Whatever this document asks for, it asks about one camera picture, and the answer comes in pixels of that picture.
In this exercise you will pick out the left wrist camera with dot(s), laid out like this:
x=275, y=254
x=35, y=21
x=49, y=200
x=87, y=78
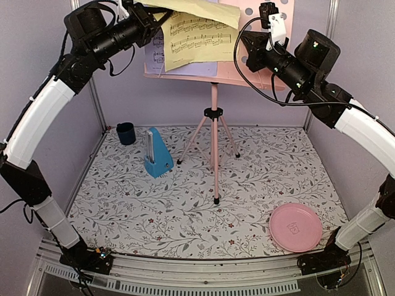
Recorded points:
x=123, y=8

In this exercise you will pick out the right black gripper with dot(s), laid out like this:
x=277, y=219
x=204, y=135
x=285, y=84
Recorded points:
x=254, y=49

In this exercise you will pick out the blue metronome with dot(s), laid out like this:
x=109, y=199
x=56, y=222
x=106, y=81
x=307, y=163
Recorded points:
x=158, y=160

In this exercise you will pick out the yellow sheet music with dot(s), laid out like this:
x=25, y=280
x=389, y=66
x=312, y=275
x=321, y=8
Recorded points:
x=198, y=31

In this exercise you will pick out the left aluminium frame post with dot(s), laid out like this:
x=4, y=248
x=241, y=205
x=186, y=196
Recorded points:
x=75, y=5

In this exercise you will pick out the front aluminium rail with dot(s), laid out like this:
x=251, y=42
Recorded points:
x=139, y=275

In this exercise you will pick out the purple sheet music paper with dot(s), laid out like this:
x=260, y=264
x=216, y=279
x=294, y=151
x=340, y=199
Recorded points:
x=154, y=61

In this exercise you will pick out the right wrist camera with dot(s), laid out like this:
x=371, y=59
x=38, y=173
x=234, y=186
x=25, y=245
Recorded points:
x=273, y=21

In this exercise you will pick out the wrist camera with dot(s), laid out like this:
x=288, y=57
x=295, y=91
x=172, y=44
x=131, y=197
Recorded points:
x=273, y=21
x=123, y=8

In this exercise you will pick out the dark blue cup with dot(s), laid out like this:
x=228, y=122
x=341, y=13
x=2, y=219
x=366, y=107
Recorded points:
x=126, y=133

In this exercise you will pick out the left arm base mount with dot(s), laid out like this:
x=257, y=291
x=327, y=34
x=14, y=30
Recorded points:
x=96, y=261

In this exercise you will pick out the pink plate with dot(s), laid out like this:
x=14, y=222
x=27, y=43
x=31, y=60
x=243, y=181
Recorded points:
x=295, y=227

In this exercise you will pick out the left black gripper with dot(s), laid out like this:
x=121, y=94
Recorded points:
x=149, y=24

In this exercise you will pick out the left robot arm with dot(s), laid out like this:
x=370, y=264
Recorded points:
x=97, y=33

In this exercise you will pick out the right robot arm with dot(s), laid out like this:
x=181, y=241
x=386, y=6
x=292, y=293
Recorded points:
x=336, y=108

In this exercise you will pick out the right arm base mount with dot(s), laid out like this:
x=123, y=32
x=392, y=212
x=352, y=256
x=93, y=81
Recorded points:
x=330, y=258

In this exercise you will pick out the pink music stand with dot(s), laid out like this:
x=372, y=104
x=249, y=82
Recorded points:
x=227, y=74

